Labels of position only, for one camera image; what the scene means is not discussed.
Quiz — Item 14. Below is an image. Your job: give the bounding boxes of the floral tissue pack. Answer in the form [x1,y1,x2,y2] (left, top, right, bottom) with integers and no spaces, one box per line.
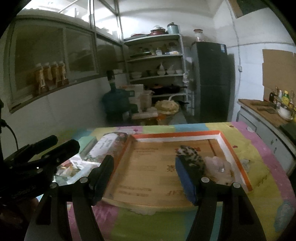
[54,132,130,186]

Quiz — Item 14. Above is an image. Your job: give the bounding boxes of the glass jar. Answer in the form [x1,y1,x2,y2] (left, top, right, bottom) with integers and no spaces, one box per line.
[194,29,206,42]

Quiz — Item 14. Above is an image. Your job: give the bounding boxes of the white shelf rack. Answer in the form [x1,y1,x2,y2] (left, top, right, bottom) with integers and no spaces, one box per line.
[124,34,189,116]

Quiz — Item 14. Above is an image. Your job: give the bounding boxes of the row of condiment bottles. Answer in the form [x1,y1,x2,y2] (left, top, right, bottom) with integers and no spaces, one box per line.
[269,87,296,112]

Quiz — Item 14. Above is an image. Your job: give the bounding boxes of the white bowl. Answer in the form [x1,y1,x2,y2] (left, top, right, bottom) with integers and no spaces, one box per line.
[277,108,294,121]

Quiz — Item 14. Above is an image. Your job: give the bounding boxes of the clear plastic container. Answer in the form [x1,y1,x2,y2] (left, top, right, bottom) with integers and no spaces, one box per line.
[140,90,153,110]

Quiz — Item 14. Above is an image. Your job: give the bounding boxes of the sliding glass window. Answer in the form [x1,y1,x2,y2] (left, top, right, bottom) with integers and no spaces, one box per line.
[6,14,125,112]

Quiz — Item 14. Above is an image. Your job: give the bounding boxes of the leopard print soft pouch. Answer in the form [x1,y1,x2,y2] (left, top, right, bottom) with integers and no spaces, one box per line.
[175,145,206,174]

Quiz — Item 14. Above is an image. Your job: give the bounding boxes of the green water jug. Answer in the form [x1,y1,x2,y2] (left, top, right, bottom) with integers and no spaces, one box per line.
[102,71,132,123]

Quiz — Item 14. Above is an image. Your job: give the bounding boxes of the cardboard wall sheets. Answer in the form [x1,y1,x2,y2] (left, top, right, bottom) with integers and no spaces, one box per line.
[262,49,296,100]

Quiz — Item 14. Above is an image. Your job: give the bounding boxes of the black frying pan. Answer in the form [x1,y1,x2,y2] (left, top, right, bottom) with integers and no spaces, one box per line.
[150,85,188,95]

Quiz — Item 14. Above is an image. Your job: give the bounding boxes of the kitchen counter cabinet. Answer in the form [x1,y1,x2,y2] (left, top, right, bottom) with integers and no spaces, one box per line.
[238,98,296,172]

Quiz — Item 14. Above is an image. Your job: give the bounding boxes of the dark refrigerator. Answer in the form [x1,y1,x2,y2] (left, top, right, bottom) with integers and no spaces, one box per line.
[191,42,236,123]

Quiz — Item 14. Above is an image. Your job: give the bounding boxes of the teal enamel pot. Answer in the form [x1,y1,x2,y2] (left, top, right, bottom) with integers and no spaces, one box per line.
[167,22,179,35]

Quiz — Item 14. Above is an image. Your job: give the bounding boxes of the pale green box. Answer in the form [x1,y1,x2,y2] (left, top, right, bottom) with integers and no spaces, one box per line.
[77,136,97,154]

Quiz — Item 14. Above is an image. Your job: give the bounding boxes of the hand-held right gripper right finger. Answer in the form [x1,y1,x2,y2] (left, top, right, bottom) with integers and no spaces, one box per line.
[175,155,265,241]

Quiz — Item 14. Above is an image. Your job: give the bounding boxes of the flat wooden box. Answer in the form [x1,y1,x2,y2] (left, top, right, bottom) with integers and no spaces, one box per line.
[132,108,159,120]

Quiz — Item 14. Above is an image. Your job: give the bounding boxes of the black cable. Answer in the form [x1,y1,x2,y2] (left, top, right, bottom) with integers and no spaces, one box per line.
[0,119,19,151]

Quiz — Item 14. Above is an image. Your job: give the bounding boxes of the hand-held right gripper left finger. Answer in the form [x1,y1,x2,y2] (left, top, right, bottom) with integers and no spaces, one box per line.
[24,155,115,241]

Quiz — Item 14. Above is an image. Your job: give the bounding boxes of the orange-rimmed cardboard box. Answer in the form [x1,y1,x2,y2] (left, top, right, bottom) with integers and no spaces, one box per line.
[102,131,252,208]

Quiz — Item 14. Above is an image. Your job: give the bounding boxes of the red pot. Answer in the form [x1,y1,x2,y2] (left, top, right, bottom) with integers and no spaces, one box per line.
[150,27,167,36]

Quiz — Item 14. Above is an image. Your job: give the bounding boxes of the clear plastic bag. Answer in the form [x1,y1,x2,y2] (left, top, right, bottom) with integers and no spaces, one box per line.
[203,156,235,186]

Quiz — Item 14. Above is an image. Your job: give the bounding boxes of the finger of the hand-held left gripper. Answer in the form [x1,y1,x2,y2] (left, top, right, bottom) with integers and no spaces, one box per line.
[3,135,59,163]
[39,139,80,172]

